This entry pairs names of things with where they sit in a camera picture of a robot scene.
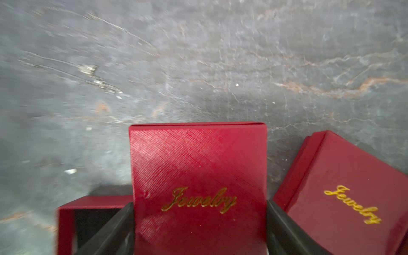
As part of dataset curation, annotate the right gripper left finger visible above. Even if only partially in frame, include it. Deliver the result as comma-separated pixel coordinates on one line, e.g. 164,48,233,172
76,203,135,255

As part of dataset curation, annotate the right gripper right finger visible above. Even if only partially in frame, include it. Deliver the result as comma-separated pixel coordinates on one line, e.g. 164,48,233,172
266,200,330,255

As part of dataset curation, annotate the jewelry box lid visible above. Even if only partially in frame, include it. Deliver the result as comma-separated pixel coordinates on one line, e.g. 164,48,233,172
129,122,267,255

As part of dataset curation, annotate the left red jewelry box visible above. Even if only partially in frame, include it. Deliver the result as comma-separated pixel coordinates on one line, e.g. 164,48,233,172
55,195,133,255

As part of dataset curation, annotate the red jewelry box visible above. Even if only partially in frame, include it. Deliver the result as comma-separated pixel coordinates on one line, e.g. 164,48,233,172
55,195,133,255
273,131,408,255

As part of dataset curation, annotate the middle red jewelry box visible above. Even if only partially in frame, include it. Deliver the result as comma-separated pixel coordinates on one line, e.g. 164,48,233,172
273,131,408,255

